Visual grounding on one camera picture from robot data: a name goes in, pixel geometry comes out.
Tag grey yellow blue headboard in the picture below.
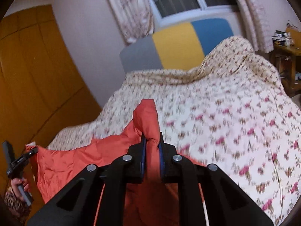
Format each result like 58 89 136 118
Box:
119 18 234 73

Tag wooden side table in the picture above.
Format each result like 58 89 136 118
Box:
270 30 300 97

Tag items on side table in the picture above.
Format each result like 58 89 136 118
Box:
272 22 298 47

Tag patterned sleeve forearm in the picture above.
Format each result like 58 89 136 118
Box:
4 187 32 225

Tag floral white quilt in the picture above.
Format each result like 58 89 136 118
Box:
48 36 300 225

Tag person left hand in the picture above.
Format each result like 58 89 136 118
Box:
10 177 31 202

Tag floral curtain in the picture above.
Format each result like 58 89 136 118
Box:
108 0 155 44
236 0 274 53

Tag floral curtain left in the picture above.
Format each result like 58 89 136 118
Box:
108 0 155 44

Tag floral curtain right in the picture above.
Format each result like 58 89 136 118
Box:
236 0 274 53

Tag orange puffer jacket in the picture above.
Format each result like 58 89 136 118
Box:
28 99 207 225

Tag window with white frame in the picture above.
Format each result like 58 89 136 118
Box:
150 0 238 30

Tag yellow wooden wardrobe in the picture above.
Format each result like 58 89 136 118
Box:
0 4 102 217

